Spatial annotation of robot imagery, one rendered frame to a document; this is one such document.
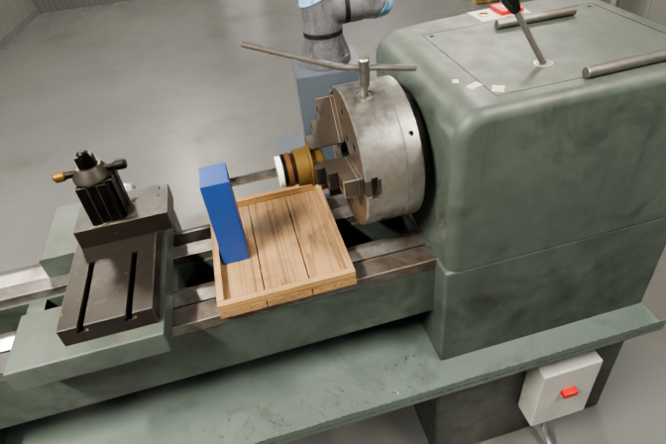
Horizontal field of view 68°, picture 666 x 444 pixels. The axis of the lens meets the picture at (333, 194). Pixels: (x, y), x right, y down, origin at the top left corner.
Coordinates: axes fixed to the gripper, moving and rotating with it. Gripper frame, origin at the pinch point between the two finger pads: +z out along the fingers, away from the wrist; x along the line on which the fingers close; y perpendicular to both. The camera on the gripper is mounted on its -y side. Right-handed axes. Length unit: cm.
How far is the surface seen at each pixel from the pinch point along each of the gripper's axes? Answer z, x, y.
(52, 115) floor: 31, 54, 403
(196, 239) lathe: 30, 61, 66
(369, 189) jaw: 23.8, 33.5, 20.7
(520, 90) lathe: 17.8, 5.8, 2.8
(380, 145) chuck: 16.8, 27.8, 19.3
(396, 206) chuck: 31.3, 29.9, 20.0
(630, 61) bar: 22.8, -12.5, -7.4
